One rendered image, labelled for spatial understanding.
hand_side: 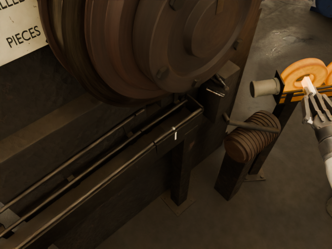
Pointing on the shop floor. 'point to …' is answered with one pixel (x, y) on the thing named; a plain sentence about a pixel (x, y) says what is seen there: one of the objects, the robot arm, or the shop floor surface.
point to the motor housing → (243, 152)
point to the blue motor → (322, 7)
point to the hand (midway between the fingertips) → (308, 87)
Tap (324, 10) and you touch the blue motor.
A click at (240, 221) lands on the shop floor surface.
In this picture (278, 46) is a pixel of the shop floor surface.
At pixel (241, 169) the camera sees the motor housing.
